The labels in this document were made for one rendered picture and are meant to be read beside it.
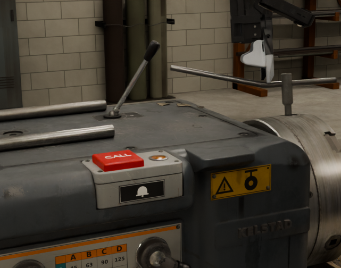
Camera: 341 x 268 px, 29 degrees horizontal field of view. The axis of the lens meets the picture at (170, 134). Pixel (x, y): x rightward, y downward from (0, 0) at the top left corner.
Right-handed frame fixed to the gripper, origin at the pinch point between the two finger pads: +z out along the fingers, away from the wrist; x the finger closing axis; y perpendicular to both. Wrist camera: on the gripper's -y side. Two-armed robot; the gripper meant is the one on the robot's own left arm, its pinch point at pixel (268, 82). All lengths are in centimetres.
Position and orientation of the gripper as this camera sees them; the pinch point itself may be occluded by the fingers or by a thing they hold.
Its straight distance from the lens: 139.5
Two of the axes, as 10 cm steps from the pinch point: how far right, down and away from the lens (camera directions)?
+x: -0.6, 1.3, -9.9
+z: 0.6, 9.9, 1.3
